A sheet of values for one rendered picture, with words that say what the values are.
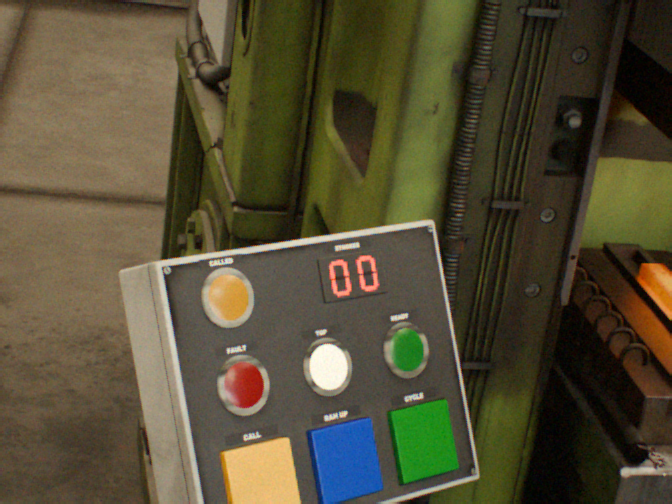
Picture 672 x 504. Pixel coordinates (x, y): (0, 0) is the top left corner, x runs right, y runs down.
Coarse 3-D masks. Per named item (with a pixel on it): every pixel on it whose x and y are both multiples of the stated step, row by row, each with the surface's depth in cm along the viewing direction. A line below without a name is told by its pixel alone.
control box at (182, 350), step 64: (192, 256) 144; (256, 256) 148; (320, 256) 152; (384, 256) 156; (128, 320) 147; (192, 320) 143; (256, 320) 147; (320, 320) 151; (384, 320) 156; (448, 320) 160; (192, 384) 142; (384, 384) 155; (448, 384) 159; (192, 448) 141; (384, 448) 154
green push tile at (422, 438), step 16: (432, 400) 158; (400, 416) 154; (416, 416) 155; (432, 416) 157; (448, 416) 158; (400, 432) 154; (416, 432) 155; (432, 432) 156; (448, 432) 158; (400, 448) 154; (416, 448) 155; (432, 448) 156; (448, 448) 157; (400, 464) 154; (416, 464) 155; (432, 464) 156; (448, 464) 157; (400, 480) 154; (416, 480) 155
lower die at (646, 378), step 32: (608, 256) 215; (608, 288) 204; (640, 288) 204; (576, 320) 200; (608, 320) 197; (640, 320) 196; (608, 352) 190; (640, 352) 190; (608, 384) 189; (640, 384) 181; (640, 416) 180
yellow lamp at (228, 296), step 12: (228, 276) 145; (216, 288) 144; (228, 288) 145; (240, 288) 146; (216, 300) 144; (228, 300) 145; (240, 300) 146; (216, 312) 144; (228, 312) 145; (240, 312) 145
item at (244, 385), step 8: (232, 368) 144; (240, 368) 145; (248, 368) 145; (256, 368) 146; (232, 376) 144; (240, 376) 145; (248, 376) 145; (256, 376) 146; (224, 384) 144; (232, 384) 144; (240, 384) 144; (248, 384) 145; (256, 384) 145; (232, 392) 144; (240, 392) 144; (248, 392) 145; (256, 392) 145; (232, 400) 144; (240, 400) 144; (248, 400) 145; (256, 400) 145
